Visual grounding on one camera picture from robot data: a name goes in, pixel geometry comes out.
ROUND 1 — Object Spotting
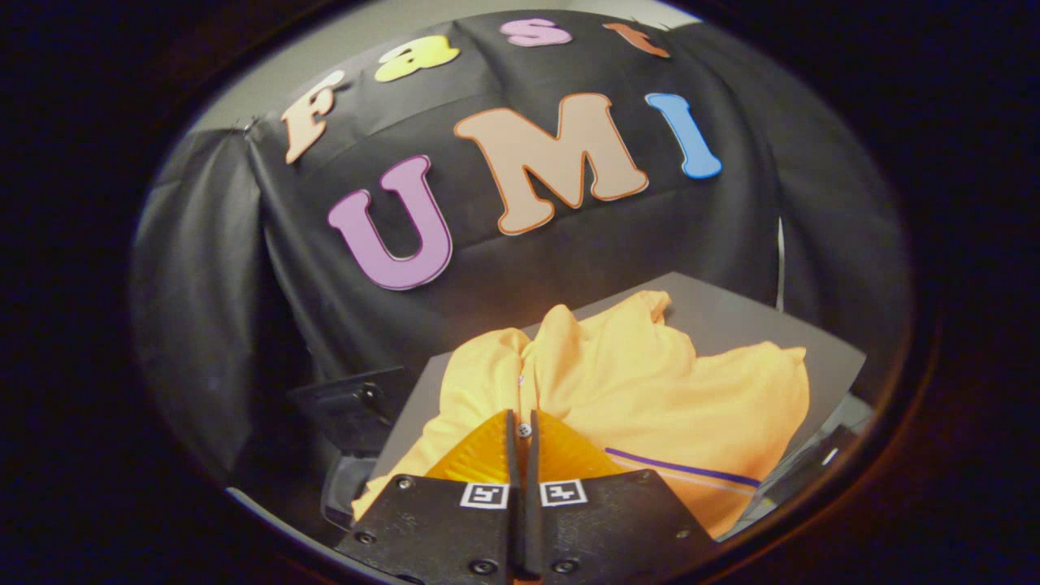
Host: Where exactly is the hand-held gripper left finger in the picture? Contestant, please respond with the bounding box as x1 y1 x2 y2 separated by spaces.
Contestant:
337 409 522 583

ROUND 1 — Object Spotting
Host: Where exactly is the dark box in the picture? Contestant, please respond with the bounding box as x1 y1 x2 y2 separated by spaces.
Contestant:
760 390 877 517

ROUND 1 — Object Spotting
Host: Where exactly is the yellow orange shirt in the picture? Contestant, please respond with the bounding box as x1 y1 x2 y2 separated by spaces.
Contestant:
351 290 811 540

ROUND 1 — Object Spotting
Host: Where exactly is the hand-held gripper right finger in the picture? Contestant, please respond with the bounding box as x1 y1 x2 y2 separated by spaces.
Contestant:
520 409 717 583

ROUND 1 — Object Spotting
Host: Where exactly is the beige cabinet with dark top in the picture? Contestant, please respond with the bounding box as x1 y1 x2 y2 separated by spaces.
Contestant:
370 272 868 488

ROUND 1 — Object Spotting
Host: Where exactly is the black backdrop cloth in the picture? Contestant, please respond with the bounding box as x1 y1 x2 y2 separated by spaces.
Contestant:
130 10 917 488

